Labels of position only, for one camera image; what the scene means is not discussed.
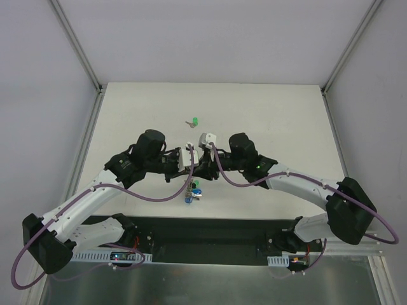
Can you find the white cable duct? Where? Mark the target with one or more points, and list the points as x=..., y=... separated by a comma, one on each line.
x=278, y=261
x=120, y=257

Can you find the metal key organizer ring disc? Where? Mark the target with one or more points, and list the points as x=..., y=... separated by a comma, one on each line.
x=189, y=189

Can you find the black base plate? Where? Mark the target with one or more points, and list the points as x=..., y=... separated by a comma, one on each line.
x=241, y=242

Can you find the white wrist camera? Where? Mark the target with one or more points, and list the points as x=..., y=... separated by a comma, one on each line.
x=188, y=157
x=206, y=140

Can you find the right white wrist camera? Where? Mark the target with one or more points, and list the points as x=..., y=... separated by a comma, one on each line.
x=206, y=140

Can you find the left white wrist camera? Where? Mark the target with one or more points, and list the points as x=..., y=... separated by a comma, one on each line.
x=188, y=157

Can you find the left white cable duct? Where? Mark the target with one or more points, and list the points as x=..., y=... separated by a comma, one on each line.
x=120, y=257

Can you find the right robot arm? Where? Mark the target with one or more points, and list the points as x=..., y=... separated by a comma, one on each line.
x=347, y=209

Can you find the right white cable duct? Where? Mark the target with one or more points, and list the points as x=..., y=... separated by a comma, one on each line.
x=278, y=261

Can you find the key with green tag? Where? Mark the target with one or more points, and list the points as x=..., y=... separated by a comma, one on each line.
x=193, y=123

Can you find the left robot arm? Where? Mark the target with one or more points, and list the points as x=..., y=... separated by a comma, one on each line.
x=55, y=237

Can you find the blue tag with label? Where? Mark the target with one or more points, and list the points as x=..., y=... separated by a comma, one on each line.
x=188, y=200

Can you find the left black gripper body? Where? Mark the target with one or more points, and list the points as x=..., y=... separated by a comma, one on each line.
x=175, y=163

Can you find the blue tag key bunch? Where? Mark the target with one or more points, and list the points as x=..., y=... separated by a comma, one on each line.
x=196, y=194

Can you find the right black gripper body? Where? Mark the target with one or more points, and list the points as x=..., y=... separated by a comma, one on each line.
x=211, y=164

